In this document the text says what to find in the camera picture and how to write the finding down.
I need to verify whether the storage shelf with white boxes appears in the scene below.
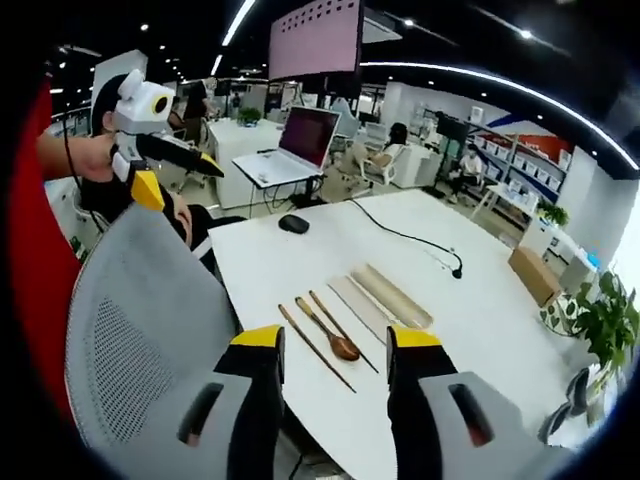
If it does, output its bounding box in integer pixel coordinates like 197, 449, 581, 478
468, 105, 575, 197

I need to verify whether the small white table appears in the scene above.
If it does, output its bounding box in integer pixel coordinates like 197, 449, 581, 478
470, 181, 542, 232

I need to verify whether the black cable with plug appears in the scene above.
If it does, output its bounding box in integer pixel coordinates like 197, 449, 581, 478
346, 198, 464, 281

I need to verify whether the dark curved object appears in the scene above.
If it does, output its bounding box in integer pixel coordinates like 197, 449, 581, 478
538, 366, 592, 445

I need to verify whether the white office chair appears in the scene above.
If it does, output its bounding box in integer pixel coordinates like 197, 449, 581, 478
358, 146, 412, 190

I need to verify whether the white desk cabinet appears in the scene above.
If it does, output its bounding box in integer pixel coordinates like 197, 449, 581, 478
206, 118, 287, 211

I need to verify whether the person's left hand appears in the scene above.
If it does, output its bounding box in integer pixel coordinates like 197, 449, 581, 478
78, 133, 121, 182

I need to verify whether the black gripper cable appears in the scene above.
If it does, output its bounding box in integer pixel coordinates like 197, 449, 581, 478
60, 118, 109, 236

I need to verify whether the black laptop stand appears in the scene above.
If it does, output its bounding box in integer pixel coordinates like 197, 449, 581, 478
253, 172, 327, 207

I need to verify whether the tan cutlery case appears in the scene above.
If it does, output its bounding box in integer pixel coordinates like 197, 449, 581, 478
348, 263, 435, 330

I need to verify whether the grey mesh office chair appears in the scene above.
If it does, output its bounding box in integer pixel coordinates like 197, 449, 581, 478
64, 202, 297, 480

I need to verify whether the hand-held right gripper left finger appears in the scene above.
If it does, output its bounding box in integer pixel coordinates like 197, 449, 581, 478
172, 324, 287, 480

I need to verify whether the white low cabinet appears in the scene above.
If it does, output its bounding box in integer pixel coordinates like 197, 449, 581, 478
523, 213, 602, 297

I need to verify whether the large hanging pink screen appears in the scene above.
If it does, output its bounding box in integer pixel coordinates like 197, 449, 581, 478
267, 0, 366, 82

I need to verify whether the person's red shirt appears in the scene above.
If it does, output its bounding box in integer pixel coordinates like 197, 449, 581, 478
8, 74, 85, 441

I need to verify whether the black computer mouse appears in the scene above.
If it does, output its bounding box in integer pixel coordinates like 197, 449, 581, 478
277, 213, 311, 235

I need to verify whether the tan cutlery case lid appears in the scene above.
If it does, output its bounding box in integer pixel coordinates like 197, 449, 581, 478
326, 275, 401, 347

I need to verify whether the large green potted plant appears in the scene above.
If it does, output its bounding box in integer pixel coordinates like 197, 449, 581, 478
538, 268, 640, 401

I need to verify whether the brown wooden spoon utensil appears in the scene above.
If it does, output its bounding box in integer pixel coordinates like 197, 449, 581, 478
294, 295, 362, 363

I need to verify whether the black screen on stand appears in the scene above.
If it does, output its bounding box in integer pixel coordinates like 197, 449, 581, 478
432, 110, 472, 200

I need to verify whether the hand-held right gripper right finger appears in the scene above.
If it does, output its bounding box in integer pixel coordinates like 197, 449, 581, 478
385, 324, 556, 480

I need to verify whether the white open laptop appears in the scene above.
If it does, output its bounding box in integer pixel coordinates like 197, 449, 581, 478
231, 105, 343, 191

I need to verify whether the brown wooden chopstick utensil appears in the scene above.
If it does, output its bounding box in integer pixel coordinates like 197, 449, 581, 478
307, 289, 381, 376
277, 303, 358, 394

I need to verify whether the brown cardboard box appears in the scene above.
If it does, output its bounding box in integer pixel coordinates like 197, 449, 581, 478
506, 245, 563, 308

